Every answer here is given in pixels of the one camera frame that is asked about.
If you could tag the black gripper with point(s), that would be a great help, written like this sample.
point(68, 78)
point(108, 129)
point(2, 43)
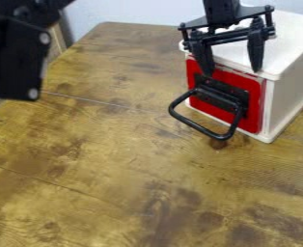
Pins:
point(228, 22)

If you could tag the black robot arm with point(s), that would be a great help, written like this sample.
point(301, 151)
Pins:
point(25, 40)

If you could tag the red drawer front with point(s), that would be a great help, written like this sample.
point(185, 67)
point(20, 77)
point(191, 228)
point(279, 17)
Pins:
point(239, 79)

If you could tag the white wooden box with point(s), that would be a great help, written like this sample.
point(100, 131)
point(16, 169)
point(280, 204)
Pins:
point(281, 72)

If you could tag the black metal drawer handle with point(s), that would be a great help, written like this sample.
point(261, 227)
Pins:
point(219, 95)

